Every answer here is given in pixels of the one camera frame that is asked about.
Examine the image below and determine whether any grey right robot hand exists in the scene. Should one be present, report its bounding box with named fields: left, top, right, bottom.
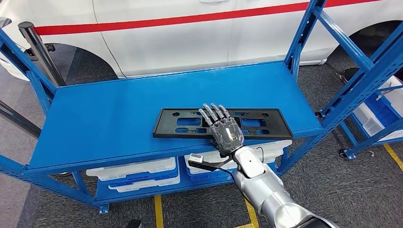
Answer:
left=198, top=103, right=246, bottom=157

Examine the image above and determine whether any black plastic frame part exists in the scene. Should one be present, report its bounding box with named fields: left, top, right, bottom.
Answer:
left=152, top=107, right=294, bottom=141

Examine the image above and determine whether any blue metal shelf rack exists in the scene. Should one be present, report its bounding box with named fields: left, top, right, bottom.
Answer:
left=0, top=0, right=403, bottom=217

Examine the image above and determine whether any blue wheeled shelf rack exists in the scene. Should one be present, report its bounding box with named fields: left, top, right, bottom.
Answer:
left=316, top=29, right=403, bottom=160

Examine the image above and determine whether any translucent white plastic bin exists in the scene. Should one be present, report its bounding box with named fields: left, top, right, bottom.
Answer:
left=184, top=140, right=293, bottom=162
left=375, top=75, right=403, bottom=118
left=86, top=157, right=177, bottom=182
left=108, top=175, right=181, bottom=193
left=188, top=151, right=281, bottom=174
left=352, top=102, right=403, bottom=141

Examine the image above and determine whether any blue plastic bin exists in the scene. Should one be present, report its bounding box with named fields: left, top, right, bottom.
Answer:
left=106, top=169, right=179, bottom=189
left=365, top=92, right=401, bottom=127
left=186, top=163, right=278, bottom=182

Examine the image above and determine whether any white car with red stripe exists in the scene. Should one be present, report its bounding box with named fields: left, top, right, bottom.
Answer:
left=0, top=0, right=403, bottom=80

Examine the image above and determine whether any yellow floor tape square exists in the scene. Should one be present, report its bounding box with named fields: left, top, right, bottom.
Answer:
left=153, top=194, right=261, bottom=228
left=382, top=143, right=403, bottom=172

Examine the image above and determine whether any black pole stanchion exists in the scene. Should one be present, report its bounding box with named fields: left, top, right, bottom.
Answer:
left=17, top=21, right=67, bottom=88

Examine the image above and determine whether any black camera mounting bracket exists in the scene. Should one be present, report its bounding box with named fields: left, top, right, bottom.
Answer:
left=188, top=159, right=236, bottom=173

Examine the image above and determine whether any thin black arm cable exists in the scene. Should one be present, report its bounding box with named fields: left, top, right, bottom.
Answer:
left=216, top=146, right=266, bottom=204

